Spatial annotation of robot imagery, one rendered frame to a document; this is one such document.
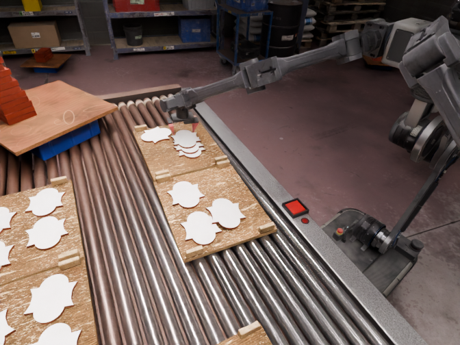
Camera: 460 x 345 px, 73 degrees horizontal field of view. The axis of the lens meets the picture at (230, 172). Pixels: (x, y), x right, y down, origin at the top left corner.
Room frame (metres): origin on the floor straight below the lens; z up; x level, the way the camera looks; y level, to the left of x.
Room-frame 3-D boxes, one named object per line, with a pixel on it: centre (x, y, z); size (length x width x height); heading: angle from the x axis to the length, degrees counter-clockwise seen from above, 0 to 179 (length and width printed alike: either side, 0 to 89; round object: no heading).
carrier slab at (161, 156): (1.22, 0.25, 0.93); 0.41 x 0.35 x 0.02; 27
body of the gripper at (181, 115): (1.28, 0.24, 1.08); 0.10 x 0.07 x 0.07; 111
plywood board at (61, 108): (1.30, 0.92, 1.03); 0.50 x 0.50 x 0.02; 57
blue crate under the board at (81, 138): (1.26, 0.87, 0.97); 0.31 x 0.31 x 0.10; 57
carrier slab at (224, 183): (0.84, 0.07, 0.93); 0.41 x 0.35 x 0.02; 26
